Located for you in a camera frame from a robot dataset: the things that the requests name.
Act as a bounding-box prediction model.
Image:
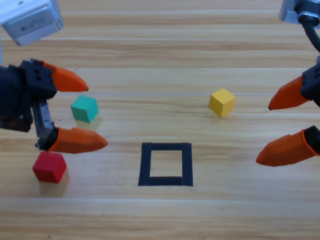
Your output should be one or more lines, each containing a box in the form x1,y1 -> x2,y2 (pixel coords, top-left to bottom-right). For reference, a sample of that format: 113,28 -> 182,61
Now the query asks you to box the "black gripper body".
0,58 -> 58,151
299,63 -> 320,109

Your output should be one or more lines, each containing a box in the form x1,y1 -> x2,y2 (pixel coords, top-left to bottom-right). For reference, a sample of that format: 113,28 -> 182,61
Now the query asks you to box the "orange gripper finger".
255,125 -> 320,168
43,62 -> 90,93
41,126 -> 109,154
268,75 -> 311,111

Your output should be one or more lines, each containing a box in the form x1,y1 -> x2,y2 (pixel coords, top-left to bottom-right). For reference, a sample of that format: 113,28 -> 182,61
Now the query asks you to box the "green wooden block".
70,95 -> 100,124

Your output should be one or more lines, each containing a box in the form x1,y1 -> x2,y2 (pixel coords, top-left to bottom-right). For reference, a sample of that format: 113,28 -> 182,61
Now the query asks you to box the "red wooden block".
32,151 -> 68,184

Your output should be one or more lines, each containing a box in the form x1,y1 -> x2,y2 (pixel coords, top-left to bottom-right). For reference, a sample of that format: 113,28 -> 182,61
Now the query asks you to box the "yellow wooden block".
208,88 -> 237,118

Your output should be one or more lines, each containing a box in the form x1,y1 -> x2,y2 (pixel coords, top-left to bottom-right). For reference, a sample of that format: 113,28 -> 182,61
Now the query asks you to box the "black tape square outline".
137,142 -> 194,188

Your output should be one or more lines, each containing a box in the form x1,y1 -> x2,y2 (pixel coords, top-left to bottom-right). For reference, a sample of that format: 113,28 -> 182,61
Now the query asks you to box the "thick black camera cable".
293,0 -> 320,55

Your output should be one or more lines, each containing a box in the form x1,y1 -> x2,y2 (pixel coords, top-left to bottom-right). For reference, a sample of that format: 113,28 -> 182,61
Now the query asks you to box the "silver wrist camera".
0,0 -> 65,47
279,0 -> 320,26

